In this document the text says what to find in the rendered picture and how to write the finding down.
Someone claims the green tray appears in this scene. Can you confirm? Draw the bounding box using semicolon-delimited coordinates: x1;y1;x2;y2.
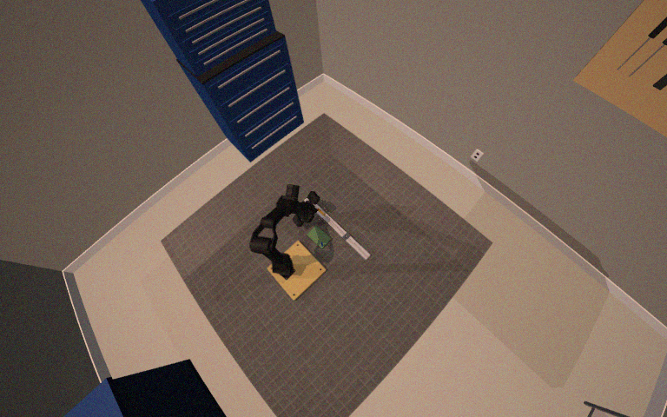
307;225;332;249

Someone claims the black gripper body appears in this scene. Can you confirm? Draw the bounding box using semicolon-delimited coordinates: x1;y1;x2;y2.
292;191;320;227

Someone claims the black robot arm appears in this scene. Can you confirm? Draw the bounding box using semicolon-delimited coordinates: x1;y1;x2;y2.
249;184;314;280

